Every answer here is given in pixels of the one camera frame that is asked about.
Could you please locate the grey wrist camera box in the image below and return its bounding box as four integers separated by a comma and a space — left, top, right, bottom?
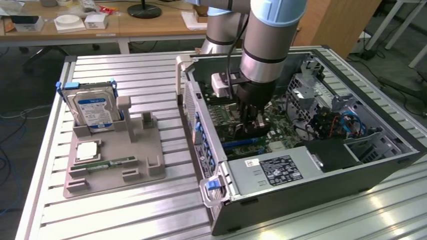
209, 71, 241, 99

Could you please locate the white box dark lid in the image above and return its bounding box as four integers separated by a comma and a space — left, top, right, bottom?
7, 15, 45, 33

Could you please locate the hard disk drive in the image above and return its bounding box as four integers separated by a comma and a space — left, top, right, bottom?
53, 78, 126, 134

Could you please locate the blue expansion slot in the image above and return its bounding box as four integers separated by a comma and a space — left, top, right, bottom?
220, 136, 268, 150

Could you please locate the blue case latch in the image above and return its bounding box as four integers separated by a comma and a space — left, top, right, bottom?
204, 179, 222, 192

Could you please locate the grey parts rack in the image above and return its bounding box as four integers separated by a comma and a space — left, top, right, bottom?
61, 95, 172, 200

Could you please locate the orange wire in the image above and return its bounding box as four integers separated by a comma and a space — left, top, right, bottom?
328, 111, 345, 137

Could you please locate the black chair base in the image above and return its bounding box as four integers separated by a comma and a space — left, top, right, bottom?
378, 66, 427, 94

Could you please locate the wooden cabinet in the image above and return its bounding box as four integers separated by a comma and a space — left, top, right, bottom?
292, 0, 382, 59

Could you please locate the blue data wire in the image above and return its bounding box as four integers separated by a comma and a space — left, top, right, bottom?
338, 110, 368, 138

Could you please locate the white box round insert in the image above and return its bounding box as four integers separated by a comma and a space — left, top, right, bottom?
53, 14, 86, 34

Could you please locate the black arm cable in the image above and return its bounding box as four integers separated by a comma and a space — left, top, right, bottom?
225, 13, 250, 99

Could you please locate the wooden desk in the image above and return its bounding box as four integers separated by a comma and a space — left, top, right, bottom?
0, 0, 214, 55

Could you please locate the metal disk bay cage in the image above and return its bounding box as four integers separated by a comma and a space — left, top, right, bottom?
285, 58, 334, 121

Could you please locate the silver CPU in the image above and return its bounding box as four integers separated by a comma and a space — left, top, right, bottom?
74, 142, 100, 163

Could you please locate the black round lamp base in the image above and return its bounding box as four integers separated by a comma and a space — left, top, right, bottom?
126, 0, 162, 19

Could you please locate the green motherboard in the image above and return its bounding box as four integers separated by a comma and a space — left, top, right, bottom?
201, 84, 316, 161

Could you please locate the white table frame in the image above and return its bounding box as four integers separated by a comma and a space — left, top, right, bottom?
362, 0, 427, 69

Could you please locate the blue floor cable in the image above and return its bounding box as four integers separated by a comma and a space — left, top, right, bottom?
0, 108, 29, 215

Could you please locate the white cardboard box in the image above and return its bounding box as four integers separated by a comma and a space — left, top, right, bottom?
82, 13, 109, 30

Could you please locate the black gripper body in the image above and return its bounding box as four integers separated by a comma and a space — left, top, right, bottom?
233, 80, 278, 111

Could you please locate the grey power supply unit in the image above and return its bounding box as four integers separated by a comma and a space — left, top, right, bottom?
225, 145, 325, 196

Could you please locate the green RAM stick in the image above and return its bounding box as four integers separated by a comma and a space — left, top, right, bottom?
72, 155, 138, 174

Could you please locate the white paper stack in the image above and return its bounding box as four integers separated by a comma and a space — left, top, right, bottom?
180, 10, 209, 31

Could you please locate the open black PC case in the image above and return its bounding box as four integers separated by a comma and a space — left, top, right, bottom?
174, 48, 422, 237

